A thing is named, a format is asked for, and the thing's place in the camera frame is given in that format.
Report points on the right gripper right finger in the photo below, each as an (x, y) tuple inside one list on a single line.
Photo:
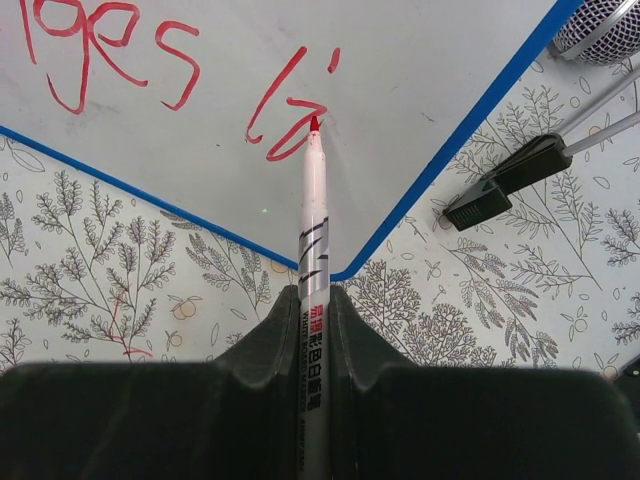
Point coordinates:
[(393, 419)]

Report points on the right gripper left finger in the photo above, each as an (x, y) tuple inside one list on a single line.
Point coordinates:
[(229, 418)]

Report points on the red whiteboard marker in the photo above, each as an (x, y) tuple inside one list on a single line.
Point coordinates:
[(313, 453)]

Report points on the blue framed whiteboard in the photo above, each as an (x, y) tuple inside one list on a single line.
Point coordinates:
[(203, 107)]

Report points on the black whiteboard stand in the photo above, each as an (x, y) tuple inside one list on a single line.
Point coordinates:
[(541, 157)]

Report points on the floral table mat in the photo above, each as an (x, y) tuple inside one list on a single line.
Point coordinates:
[(89, 273)]

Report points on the black glitter microphone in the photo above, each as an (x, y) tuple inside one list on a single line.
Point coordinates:
[(599, 33)]

